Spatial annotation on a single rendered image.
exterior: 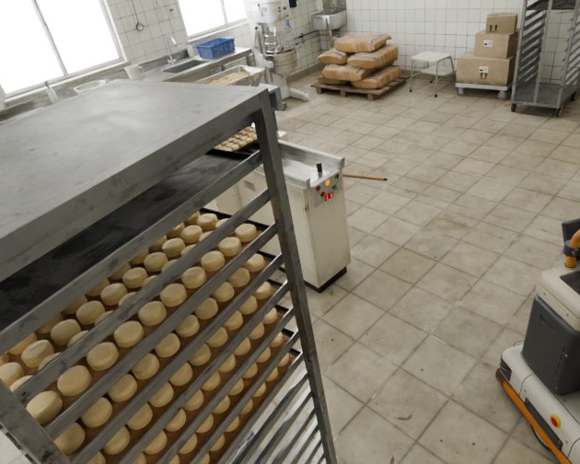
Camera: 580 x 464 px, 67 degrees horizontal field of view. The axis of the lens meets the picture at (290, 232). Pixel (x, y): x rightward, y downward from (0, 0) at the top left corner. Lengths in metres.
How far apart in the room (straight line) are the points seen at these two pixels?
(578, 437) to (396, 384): 0.84
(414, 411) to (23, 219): 2.11
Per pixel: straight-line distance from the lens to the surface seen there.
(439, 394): 2.52
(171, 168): 0.77
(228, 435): 1.24
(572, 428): 2.21
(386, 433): 2.39
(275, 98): 3.18
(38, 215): 0.63
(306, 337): 1.24
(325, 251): 2.85
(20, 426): 0.73
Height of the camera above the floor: 2.06
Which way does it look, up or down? 34 degrees down
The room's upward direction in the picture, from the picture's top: 11 degrees counter-clockwise
